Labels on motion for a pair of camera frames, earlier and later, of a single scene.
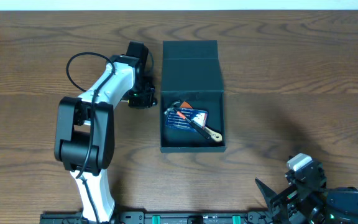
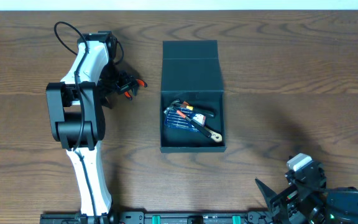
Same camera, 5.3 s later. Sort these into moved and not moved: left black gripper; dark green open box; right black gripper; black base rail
Moved: left black gripper
Not moved: dark green open box; black base rail; right black gripper
